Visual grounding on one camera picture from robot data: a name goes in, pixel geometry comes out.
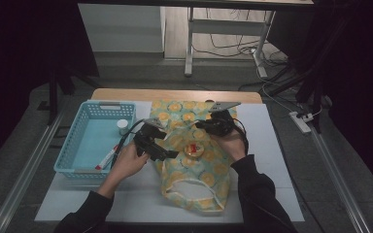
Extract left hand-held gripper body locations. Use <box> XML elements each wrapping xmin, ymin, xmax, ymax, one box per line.
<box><xmin>132</xmin><ymin>117</ymin><xmax>168</xmax><ymax>157</ymax></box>

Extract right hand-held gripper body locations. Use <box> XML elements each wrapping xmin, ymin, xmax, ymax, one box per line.
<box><xmin>207</xmin><ymin>101</ymin><xmax>242</xmax><ymax>137</ymax></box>

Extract small white-capped jar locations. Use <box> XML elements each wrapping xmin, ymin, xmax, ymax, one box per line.
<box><xmin>116</xmin><ymin>118</ymin><xmax>130</xmax><ymax>136</ymax></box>

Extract green orange floral tote bag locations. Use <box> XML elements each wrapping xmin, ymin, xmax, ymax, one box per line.
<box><xmin>150</xmin><ymin>99</ymin><xmax>240</xmax><ymax>214</ymax></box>

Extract white and red tube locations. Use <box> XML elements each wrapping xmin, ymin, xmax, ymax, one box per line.
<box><xmin>94</xmin><ymin>145</ymin><xmax>119</xmax><ymax>171</ymax></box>

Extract light blue plastic basket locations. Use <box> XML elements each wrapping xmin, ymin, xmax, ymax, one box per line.
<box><xmin>53</xmin><ymin>100</ymin><xmax>137</xmax><ymax>182</ymax></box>

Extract person's right hand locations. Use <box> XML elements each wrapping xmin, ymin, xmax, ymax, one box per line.
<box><xmin>211</xmin><ymin>129</ymin><xmax>247</xmax><ymax>162</ymax></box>

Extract person's left hand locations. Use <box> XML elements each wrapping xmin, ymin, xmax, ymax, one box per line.
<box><xmin>109</xmin><ymin>141</ymin><xmax>151</xmax><ymax>188</ymax></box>

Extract wooden table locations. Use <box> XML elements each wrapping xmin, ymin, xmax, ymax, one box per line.
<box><xmin>90</xmin><ymin>87</ymin><xmax>263</xmax><ymax>105</ymax></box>

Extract white table mat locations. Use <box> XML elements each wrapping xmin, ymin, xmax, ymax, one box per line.
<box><xmin>34</xmin><ymin>100</ymin><xmax>305</xmax><ymax>224</ymax></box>

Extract white power strip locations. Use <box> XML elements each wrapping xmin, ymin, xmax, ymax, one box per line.
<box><xmin>288</xmin><ymin>111</ymin><xmax>315</xmax><ymax>135</ymax></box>

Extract black tripod stand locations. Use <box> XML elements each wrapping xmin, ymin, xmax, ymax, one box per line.
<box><xmin>265</xmin><ymin>0</ymin><xmax>331</xmax><ymax>134</ymax></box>

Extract black metal stand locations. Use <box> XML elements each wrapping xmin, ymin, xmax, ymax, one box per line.
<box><xmin>47</xmin><ymin>64</ymin><xmax>101</xmax><ymax>126</ymax></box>

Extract white cabinet panel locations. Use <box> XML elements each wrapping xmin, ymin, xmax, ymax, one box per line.
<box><xmin>78</xmin><ymin>3</ymin><xmax>166</xmax><ymax>53</ymax></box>

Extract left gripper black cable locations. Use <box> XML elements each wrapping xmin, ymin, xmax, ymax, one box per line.
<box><xmin>110</xmin><ymin>118</ymin><xmax>146</xmax><ymax>169</ymax></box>

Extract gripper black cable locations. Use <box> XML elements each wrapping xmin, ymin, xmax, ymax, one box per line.
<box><xmin>232</xmin><ymin>117</ymin><xmax>250</xmax><ymax>155</ymax></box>
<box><xmin>110</xmin><ymin>118</ymin><xmax>146</xmax><ymax>169</ymax></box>

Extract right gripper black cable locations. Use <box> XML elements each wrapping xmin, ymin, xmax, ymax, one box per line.
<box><xmin>232</xmin><ymin>117</ymin><xmax>250</xmax><ymax>155</ymax></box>

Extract white floor cable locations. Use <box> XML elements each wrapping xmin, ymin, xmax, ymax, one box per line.
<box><xmin>255</xmin><ymin>64</ymin><xmax>323</xmax><ymax>118</ymax></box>

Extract black floor cables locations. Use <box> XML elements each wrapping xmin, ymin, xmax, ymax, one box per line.
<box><xmin>192</xmin><ymin>8</ymin><xmax>289</xmax><ymax>66</ymax></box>

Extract white desk frame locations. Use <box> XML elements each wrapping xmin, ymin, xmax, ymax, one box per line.
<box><xmin>184</xmin><ymin>6</ymin><xmax>278</xmax><ymax>79</ymax></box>

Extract aluminium floor rail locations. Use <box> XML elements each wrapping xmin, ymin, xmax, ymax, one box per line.
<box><xmin>310</xmin><ymin>129</ymin><xmax>372</xmax><ymax>233</ymax></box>
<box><xmin>0</xmin><ymin>110</ymin><xmax>66</xmax><ymax>233</ymax></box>

